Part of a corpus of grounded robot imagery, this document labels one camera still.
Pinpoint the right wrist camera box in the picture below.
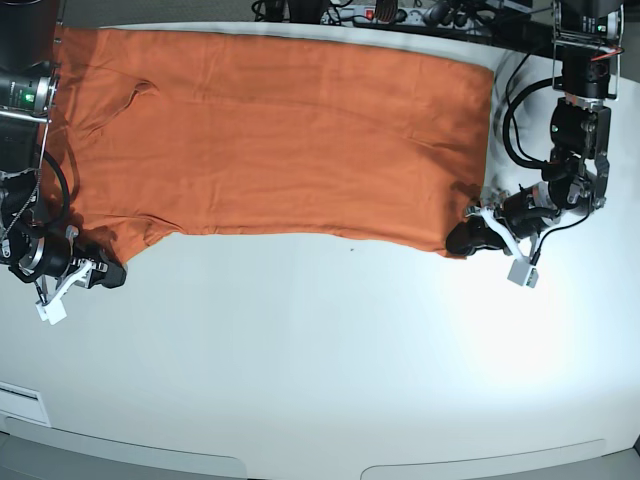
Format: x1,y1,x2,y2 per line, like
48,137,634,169
36,299,67,325

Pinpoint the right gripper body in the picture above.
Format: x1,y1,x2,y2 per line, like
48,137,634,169
29,227,108,304

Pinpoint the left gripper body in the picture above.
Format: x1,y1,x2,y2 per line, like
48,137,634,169
464,184,555,251

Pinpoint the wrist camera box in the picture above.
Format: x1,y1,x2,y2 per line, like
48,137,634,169
507,258,539,288
36,299,67,325

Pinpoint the white power strip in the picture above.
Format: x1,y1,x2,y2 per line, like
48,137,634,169
320,1,480,31

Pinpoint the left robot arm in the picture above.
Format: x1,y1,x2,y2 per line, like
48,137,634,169
445,1,624,264

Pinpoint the orange T-shirt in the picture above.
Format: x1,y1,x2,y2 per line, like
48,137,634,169
47,28,494,262

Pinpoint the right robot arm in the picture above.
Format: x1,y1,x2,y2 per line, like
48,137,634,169
1,1,126,306

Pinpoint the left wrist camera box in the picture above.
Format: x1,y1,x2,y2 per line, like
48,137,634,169
507,258,539,288

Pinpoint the white paper label sheet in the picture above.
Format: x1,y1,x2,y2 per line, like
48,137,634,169
0,382,51,427

